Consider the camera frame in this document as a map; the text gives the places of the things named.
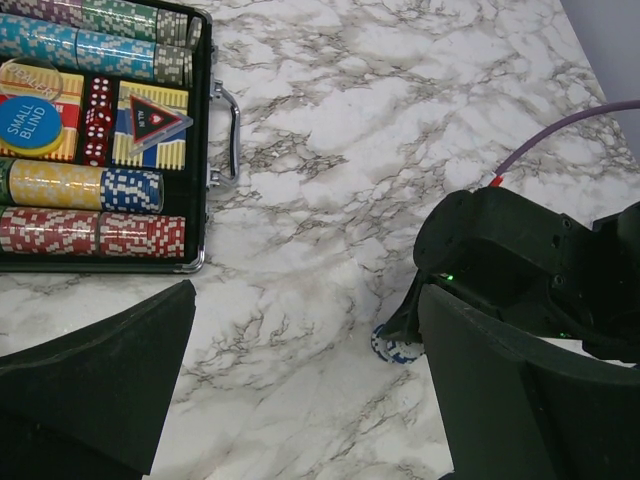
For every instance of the blue small blind button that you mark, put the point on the blue small blind button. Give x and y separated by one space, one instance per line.
30 125

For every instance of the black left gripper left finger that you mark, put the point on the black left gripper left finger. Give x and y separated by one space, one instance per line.
92 404

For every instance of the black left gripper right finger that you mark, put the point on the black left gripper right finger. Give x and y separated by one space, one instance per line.
518 407

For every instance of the red triangular dealer button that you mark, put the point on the red triangular dealer button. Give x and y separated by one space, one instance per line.
150 123

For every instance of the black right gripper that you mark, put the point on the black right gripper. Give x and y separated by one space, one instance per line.
525 265

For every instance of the blue white poker chip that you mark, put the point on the blue white poker chip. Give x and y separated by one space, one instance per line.
392 351

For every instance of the black poker set case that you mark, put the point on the black poker set case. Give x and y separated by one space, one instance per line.
91 206

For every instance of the clear yellow dealer button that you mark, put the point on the clear yellow dealer button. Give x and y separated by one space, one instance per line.
25 76

